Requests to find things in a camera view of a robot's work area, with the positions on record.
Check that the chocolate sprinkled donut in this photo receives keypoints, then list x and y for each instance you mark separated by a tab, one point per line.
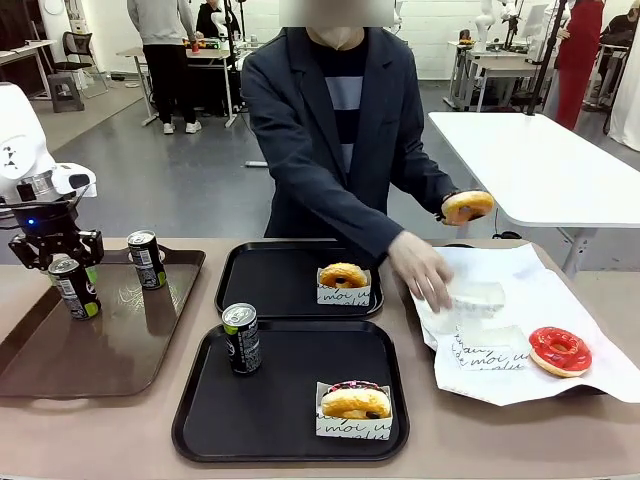
350	384

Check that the white paper sheet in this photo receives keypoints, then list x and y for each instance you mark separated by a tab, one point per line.
540	295

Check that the red glazed donut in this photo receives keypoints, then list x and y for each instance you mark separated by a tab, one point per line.
575	357

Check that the black Pepsi can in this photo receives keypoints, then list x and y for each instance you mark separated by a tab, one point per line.
147	262
75	292
242	342

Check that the plain glazed donut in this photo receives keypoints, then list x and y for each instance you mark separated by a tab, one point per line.
350	402
335	276
475	200

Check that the person left forearm dark sleeve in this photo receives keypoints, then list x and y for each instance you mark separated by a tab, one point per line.
420	185

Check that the person right forearm dark sleeve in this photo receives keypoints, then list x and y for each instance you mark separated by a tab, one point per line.
340	215

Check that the white printed paper donut box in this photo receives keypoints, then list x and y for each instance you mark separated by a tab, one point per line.
480	295
492	355

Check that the person right hand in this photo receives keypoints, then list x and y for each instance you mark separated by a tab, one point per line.
420	270

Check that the white background equipment table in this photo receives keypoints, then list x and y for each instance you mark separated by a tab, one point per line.
495	62

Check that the black office chair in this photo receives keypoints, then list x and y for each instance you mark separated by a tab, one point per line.
77	50

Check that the seated bystander in black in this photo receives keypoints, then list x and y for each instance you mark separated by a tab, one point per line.
215	20

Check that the black serving tray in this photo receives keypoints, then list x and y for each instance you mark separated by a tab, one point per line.
275	280
280	400

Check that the white folding table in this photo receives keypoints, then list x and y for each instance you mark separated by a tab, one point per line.
540	165

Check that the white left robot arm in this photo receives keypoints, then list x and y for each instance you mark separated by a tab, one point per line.
20	135

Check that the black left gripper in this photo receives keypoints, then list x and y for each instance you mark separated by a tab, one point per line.
45	220

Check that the grey background desk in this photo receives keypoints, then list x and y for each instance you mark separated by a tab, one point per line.
20	52

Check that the seated bystander in dark clothes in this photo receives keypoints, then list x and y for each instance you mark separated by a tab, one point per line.
620	35

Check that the bystander in grey hoodie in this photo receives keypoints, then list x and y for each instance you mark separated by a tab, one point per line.
165	65

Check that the person left hand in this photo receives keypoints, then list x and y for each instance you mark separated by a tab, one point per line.
442	212

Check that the black camera stand pole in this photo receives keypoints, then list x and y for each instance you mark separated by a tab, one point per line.
545	55

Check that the person torso in dark blazer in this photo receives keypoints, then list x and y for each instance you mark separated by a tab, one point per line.
300	125

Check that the grey plastic stool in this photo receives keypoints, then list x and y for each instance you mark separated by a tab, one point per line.
64	92

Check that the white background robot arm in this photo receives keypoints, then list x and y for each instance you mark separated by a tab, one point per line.
484	25

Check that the bystander in red dress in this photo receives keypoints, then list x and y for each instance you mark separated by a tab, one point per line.
575	60

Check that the white background work table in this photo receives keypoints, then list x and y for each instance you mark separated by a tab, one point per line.
210	55

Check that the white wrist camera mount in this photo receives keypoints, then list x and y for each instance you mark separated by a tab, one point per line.
72	179

